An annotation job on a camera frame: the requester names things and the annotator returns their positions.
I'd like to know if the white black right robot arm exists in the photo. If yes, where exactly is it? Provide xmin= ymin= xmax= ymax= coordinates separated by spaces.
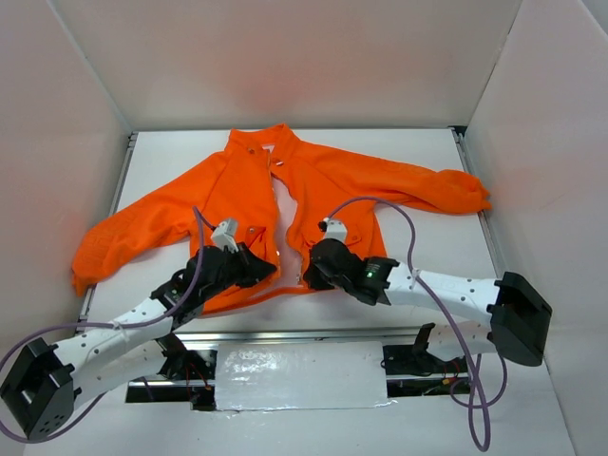
xmin=304 ymin=239 xmax=553 ymax=371

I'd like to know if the aluminium table frame rail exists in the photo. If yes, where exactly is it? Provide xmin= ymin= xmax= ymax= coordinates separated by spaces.
xmin=81 ymin=128 xmax=504 ymax=342

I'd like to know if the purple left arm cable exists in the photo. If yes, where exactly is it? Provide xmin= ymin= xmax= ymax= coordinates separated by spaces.
xmin=0 ymin=205 xmax=224 ymax=443

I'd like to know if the white foam cover panel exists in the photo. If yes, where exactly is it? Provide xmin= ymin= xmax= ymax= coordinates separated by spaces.
xmin=215 ymin=341 xmax=390 ymax=411

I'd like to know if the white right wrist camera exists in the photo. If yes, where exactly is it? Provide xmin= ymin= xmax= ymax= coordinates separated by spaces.
xmin=318 ymin=218 xmax=348 ymax=243

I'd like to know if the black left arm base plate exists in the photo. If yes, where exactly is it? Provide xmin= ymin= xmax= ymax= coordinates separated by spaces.
xmin=125 ymin=350 xmax=218 ymax=411

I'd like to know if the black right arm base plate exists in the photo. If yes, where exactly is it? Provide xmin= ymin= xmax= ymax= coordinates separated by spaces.
xmin=380 ymin=323 xmax=470 ymax=398

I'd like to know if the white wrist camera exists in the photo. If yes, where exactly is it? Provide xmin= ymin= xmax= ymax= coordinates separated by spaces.
xmin=318 ymin=218 xmax=348 ymax=243
xmin=211 ymin=218 xmax=238 ymax=253

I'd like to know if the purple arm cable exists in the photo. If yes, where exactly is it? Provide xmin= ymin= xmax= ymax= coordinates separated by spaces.
xmin=0 ymin=205 xmax=224 ymax=443
xmin=322 ymin=195 xmax=508 ymax=452

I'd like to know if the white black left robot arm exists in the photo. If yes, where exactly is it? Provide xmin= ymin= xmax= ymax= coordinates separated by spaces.
xmin=1 ymin=244 xmax=276 ymax=443

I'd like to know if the orange zip-up jacket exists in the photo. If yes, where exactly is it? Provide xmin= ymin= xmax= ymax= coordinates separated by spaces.
xmin=71 ymin=124 xmax=491 ymax=295

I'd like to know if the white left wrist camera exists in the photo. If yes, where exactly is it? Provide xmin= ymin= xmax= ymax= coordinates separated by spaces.
xmin=211 ymin=218 xmax=238 ymax=253

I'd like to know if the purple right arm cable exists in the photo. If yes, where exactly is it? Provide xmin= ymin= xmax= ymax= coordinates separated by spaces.
xmin=322 ymin=195 xmax=508 ymax=452

